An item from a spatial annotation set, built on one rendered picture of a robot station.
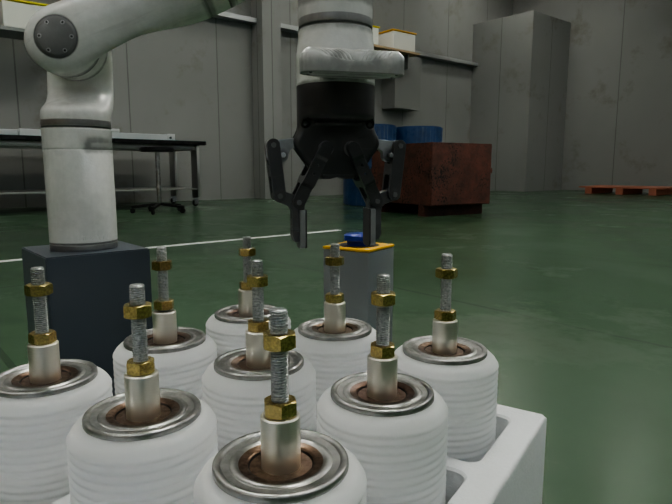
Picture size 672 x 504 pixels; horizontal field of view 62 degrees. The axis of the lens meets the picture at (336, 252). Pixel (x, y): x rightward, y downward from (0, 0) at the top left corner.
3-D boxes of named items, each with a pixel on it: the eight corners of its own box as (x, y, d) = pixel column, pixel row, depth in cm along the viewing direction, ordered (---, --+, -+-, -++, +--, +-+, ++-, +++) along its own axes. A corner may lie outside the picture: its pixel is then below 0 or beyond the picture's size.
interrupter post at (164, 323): (147, 345, 54) (145, 311, 53) (167, 338, 56) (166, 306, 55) (163, 349, 52) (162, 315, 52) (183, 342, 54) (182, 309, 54)
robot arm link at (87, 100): (47, 19, 82) (56, 139, 85) (19, 0, 73) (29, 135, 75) (113, 21, 83) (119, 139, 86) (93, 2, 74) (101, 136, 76)
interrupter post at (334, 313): (350, 334, 57) (350, 302, 57) (329, 337, 56) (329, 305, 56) (340, 328, 59) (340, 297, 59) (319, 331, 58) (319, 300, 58)
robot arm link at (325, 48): (303, 72, 45) (302, -9, 45) (282, 90, 56) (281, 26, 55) (408, 76, 48) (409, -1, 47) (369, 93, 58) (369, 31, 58)
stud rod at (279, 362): (292, 438, 31) (291, 307, 30) (285, 446, 31) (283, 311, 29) (276, 435, 32) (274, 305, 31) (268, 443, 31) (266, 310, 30)
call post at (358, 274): (322, 468, 78) (321, 248, 74) (348, 448, 84) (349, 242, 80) (366, 484, 74) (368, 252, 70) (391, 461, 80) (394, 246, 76)
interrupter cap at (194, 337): (106, 347, 53) (106, 340, 53) (171, 328, 59) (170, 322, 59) (159, 362, 49) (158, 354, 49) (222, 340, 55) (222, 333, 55)
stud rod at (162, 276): (169, 326, 53) (165, 247, 52) (158, 326, 53) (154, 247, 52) (171, 323, 54) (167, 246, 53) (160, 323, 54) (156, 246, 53)
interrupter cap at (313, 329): (385, 338, 56) (385, 331, 56) (316, 348, 53) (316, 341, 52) (350, 319, 63) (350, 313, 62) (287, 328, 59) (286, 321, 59)
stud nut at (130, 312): (117, 318, 36) (116, 305, 36) (133, 312, 38) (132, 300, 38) (143, 320, 36) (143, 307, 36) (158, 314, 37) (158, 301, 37)
